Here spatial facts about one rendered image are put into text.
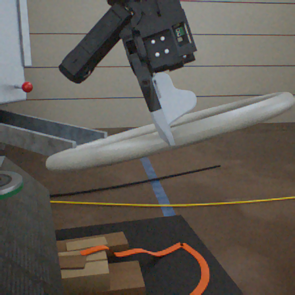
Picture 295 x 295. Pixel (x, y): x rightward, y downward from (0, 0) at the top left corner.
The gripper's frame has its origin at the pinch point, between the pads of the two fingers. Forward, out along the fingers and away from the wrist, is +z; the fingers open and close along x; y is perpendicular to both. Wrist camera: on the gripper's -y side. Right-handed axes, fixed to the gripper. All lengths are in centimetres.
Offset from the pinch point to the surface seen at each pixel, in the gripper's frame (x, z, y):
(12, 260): 42, 20, -52
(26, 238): 58, 18, -55
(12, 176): 66, -2, -57
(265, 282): 156, 101, 18
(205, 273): 158, 88, -13
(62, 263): 127, 49, -80
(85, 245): 164, 53, -80
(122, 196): 266, 46, -71
